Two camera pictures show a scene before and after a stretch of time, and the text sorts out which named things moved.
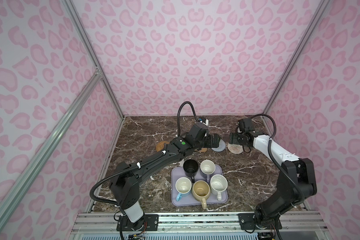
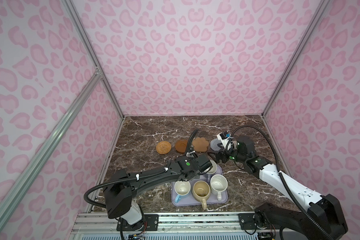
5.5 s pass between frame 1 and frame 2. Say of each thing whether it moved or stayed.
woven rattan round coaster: stayed
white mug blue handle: stayed
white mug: stayed
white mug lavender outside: stayed
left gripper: moved
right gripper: moved
